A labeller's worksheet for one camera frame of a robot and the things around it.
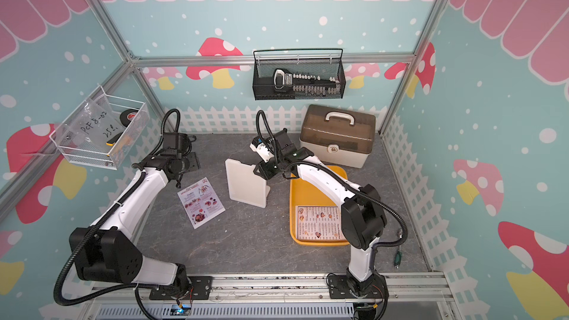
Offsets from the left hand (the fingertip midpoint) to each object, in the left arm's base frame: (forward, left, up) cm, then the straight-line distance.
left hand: (187, 165), depth 84 cm
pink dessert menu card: (-6, -1, -19) cm, 20 cm away
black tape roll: (+11, +20, +15) cm, 27 cm away
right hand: (-1, -27, 0) cm, 27 cm away
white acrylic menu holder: (-5, -22, -6) cm, 23 cm away
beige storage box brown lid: (+16, -59, +1) cm, 61 cm away
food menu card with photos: (-14, -50, -18) cm, 55 cm away
